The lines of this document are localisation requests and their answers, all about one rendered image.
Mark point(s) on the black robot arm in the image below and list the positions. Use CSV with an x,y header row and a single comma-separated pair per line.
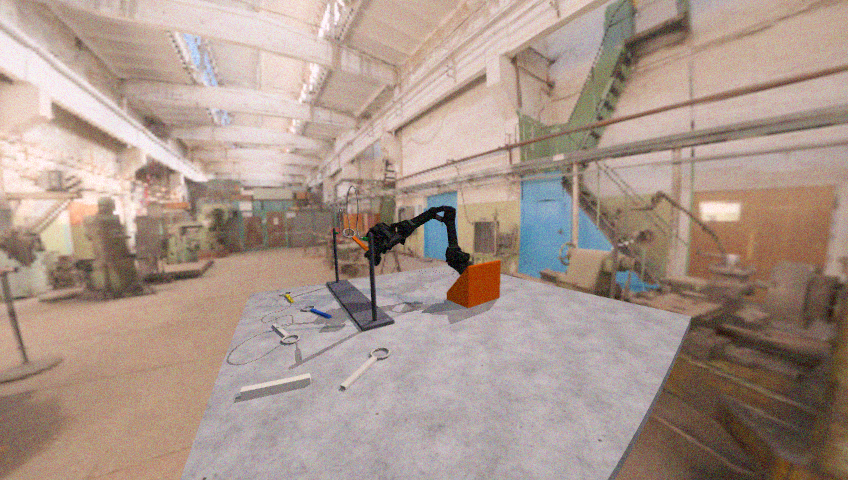
x,y
454,256

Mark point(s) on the white-handled metal ring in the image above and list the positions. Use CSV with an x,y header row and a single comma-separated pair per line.
x,y
285,334
359,372

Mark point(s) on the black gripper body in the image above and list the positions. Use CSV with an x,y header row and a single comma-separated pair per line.
x,y
386,241

